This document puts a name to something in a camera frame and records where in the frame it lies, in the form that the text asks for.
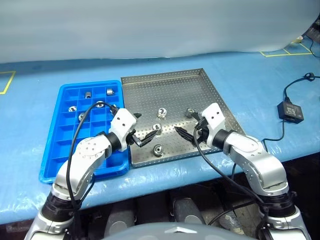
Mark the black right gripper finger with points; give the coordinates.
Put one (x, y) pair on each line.
(196, 117)
(185, 135)

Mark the blue plastic table cover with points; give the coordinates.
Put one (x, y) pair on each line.
(30, 125)

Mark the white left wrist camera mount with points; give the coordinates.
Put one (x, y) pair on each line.
(122, 122)

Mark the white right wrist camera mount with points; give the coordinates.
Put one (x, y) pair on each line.
(215, 117)

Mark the small white round object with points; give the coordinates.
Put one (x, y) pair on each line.
(298, 39)

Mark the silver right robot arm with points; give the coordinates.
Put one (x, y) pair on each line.
(260, 162)

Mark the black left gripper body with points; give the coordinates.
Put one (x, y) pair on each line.
(132, 138)

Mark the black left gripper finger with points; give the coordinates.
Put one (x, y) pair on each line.
(137, 115)
(149, 137)

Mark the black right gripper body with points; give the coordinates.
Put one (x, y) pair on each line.
(201, 132)

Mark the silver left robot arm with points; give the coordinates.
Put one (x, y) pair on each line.
(87, 155)

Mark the black power adapter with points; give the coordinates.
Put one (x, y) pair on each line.
(290, 112)

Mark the metal nut tray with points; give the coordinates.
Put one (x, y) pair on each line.
(162, 112)
(158, 149)

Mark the grey robot torso dome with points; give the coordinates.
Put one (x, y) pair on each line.
(175, 232)

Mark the metal nut front tray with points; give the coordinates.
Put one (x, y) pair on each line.
(158, 149)

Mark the blue compartment tray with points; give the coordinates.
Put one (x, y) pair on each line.
(65, 131)

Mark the perforated metal tray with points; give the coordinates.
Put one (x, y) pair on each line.
(170, 95)

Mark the black background equipment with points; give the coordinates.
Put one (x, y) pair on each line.
(313, 31)

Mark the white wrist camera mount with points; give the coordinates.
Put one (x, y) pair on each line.
(122, 122)
(215, 117)

